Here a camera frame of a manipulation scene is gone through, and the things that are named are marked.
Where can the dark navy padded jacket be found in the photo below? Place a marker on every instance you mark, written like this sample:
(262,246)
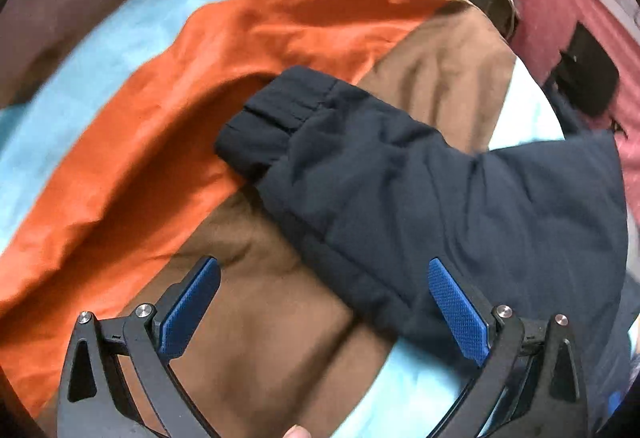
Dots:
(369,196)

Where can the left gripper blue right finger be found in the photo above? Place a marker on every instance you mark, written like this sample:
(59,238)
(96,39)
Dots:
(529,381)

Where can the black office chair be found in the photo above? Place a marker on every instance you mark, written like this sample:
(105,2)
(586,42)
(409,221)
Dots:
(585,74)

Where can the red checked wall cloth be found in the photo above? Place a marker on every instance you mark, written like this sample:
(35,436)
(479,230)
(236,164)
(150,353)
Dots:
(545,29)

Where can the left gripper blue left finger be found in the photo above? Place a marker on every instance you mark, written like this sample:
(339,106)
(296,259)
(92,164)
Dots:
(94,399)

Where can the colour block bed sheet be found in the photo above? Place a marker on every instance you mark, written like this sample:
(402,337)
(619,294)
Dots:
(117,157)

